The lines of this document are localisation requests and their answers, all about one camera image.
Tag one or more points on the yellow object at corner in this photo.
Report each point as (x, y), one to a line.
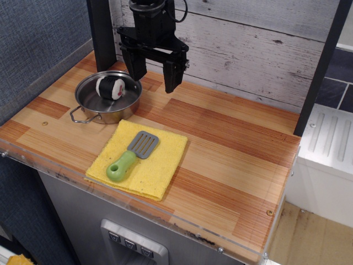
(19, 260)

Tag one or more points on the black white plush sushi roll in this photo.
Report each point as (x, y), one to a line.
(110, 87)

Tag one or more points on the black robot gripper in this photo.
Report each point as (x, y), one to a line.
(154, 28)

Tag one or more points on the black right vertical post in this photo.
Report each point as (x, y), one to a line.
(327, 53)

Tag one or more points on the silver control panel with buttons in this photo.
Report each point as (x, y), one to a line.
(125, 246)

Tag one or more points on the yellow cloth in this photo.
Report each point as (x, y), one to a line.
(148, 177)

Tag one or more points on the green handled grey spatula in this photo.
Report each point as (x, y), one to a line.
(141, 147)

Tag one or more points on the stainless steel pot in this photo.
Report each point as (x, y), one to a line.
(94, 108)

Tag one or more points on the white appliance with ridges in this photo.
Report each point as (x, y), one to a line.
(321, 178)

